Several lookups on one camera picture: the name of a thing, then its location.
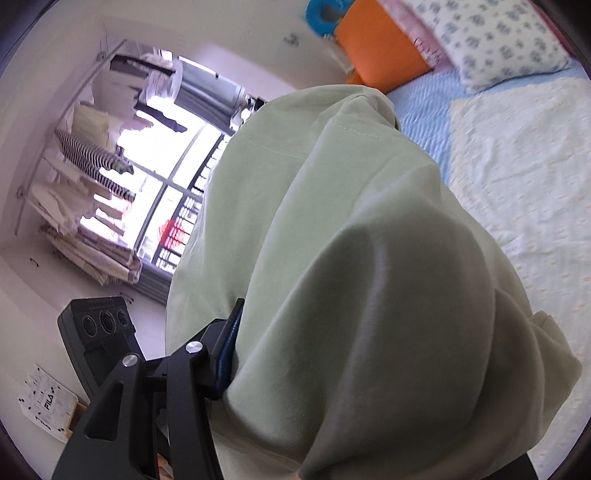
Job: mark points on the white FILA shoebox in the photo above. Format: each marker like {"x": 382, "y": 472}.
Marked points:
{"x": 48, "y": 404}

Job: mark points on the blue ring toy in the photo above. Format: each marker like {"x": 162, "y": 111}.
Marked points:
{"x": 323, "y": 16}

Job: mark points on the white blue floral pillow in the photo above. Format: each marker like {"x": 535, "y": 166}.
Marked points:
{"x": 492, "y": 41}

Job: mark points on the pink Hello Kitty blanket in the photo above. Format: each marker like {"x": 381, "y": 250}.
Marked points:
{"x": 427, "y": 45}

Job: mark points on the light blue quilted bedspread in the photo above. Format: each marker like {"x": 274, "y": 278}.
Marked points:
{"x": 425, "y": 120}

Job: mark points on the cream daisy embroidered blanket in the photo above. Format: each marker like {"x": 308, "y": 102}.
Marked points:
{"x": 546, "y": 236}

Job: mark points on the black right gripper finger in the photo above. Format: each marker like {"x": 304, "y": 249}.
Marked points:
{"x": 198, "y": 373}

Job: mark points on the light green jacket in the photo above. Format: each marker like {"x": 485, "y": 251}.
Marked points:
{"x": 385, "y": 333}

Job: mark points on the balcony window with railing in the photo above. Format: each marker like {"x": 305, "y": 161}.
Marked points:
{"x": 184, "y": 122}

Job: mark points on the orange bed headboard cushion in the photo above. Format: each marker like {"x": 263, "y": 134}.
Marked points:
{"x": 382, "y": 55}

